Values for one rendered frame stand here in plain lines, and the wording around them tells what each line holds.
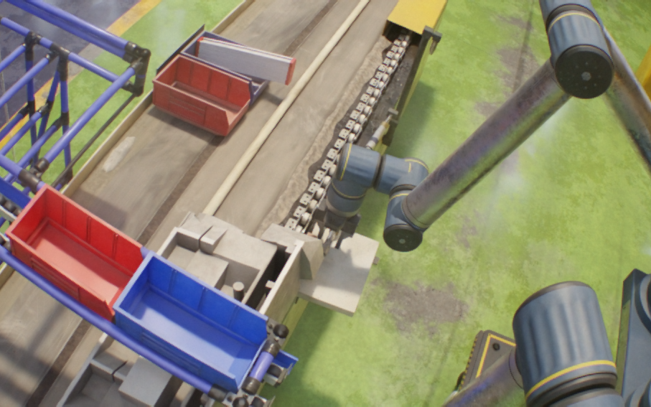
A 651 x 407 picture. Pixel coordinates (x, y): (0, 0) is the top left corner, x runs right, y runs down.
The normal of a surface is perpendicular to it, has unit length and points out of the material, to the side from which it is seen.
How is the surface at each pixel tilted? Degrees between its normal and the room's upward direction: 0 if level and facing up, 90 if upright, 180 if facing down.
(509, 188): 0
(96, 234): 88
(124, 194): 0
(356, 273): 0
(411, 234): 83
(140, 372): 10
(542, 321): 57
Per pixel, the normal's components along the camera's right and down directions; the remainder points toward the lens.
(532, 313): -0.79, -0.36
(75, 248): 0.29, -0.59
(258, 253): 0.04, -0.70
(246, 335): -0.36, 0.63
